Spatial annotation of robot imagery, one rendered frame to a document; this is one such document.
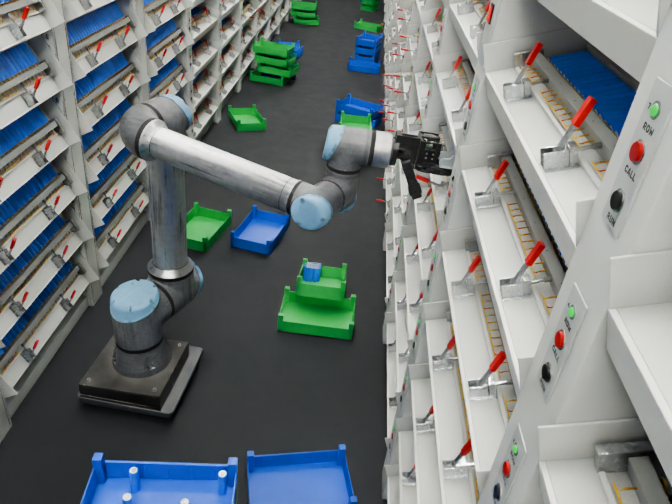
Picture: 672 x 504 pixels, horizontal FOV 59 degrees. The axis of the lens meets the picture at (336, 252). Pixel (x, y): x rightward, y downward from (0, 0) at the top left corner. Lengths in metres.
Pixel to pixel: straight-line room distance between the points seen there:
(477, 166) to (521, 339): 0.52
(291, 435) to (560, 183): 1.48
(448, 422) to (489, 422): 0.26
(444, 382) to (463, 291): 0.21
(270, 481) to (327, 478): 0.17
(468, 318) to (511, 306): 0.29
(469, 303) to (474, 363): 0.16
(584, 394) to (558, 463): 0.09
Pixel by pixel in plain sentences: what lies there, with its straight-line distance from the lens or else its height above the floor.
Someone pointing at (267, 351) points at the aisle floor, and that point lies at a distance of 2.29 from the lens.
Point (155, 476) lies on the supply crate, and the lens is 1.43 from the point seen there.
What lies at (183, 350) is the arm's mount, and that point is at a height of 0.12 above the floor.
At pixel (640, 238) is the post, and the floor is 1.34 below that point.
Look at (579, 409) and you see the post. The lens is 0.61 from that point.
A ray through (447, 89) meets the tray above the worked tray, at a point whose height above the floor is 1.09.
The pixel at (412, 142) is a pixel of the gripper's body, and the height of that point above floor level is 1.02.
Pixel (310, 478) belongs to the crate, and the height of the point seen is 0.00.
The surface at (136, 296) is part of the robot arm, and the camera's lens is 1.94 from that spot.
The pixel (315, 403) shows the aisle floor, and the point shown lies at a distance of 2.12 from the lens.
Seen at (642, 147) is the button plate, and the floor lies 1.40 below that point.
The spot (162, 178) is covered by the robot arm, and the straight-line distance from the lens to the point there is 1.83.
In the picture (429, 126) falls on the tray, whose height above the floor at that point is 0.92.
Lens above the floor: 1.55
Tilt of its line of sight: 33 degrees down
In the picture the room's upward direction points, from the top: 7 degrees clockwise
